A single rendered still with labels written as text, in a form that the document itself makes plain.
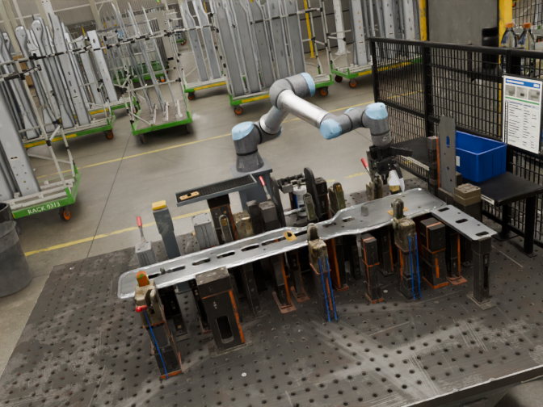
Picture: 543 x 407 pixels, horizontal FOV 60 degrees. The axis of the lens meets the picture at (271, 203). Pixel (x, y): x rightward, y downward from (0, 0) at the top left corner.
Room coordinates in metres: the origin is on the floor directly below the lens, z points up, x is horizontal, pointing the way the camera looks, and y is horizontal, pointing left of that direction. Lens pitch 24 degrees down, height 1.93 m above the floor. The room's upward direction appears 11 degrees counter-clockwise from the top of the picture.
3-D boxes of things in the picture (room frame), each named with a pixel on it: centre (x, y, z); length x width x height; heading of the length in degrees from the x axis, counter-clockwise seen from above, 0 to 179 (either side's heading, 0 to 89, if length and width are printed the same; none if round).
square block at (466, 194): (1.73, -0.80, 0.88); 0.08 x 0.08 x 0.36; 10
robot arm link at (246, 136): (2.40, 0.07, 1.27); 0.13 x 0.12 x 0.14; 121
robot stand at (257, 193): (2.39, 0.07, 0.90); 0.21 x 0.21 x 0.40; 6
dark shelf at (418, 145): (2.09, -0.90, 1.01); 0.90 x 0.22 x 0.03; 10
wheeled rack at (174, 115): (8.66, 1.63, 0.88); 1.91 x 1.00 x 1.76; 7
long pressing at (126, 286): (1.72, -0.03, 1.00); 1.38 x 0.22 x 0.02; 100
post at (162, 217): (1.97, 0.49, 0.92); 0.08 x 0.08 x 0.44; 10
